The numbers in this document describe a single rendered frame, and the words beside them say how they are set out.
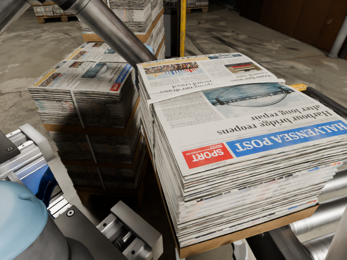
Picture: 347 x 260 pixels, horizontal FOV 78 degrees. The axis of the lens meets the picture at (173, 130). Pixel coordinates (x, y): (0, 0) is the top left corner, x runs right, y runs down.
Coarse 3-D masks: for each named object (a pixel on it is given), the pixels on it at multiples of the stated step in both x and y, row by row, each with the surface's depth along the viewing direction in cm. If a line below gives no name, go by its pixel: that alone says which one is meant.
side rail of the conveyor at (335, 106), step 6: (306, 90) 89; (312, 90) 89; (312, 96) 86; (318, 96) 85; (324, 96) 85; (324, 102) 82; (330, 102) 82; (336, 102) 82; (336, 108) 78; (342, 108) 78; (342, 114) 76
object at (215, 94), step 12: (240, 84) 44; (252, 84) 44; (264, 84) 44; (276, 84) 44; (156, 96) 41; (180, 96) 41; (192, 96) 41; (204, 96) 41; (216, 96) 40; (228, 96) 40; (156, 108) 37; (156, 120) 39; (156, 132) 41
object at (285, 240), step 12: (276, 228) 44; (288, 228) 44; (252, 240) 50; (264, 240) 45; (276, 240) 42; (288, 240) 42; (264, 252) 46; (276, 252) 42; (288, 252) 40; (300, 252) 40
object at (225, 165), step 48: (240, 96) 40; (288, 96) 40; (192, 144) 29; (240, 144) 29; (288, 144) 29; (336, 144) 30; (192, 192) 27; (240, 192) 32; (288, 192) 37; (192, 240) 36
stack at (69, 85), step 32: (64, 64) 102; (96, 64) 103; (128, 64) 103; (32, 96) 87; (64, 96) 86; (96, 96) 85; (128, 96) 95; (96, 160) 109; (128, 160) 107; (96, 192) 128
